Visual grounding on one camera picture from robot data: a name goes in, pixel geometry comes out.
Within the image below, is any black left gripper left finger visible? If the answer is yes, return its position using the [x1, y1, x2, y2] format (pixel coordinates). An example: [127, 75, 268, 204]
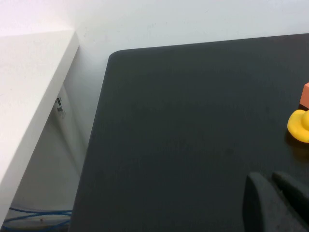
[242, 172, 305, 232]

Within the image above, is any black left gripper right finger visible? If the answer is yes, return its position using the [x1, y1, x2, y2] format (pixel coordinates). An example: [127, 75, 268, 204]
[272, 171, 309, 232]

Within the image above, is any yellow rubber duck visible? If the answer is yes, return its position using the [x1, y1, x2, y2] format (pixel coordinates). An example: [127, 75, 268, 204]
[286, 109, 309, 143]

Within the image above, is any orange foam cube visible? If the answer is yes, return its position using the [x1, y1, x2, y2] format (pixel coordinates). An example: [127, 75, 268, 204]
[298, 82, 309, 111]

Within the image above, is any small barcode label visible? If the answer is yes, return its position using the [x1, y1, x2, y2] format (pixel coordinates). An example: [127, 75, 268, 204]
[55, 96, 66, 116]

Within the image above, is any white side table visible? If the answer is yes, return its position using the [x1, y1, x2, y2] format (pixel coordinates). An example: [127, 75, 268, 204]
[0, 30, 80, 208]

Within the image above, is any blue cable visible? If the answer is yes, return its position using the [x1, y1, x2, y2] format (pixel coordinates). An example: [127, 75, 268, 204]
[0, 206, 73, 230]

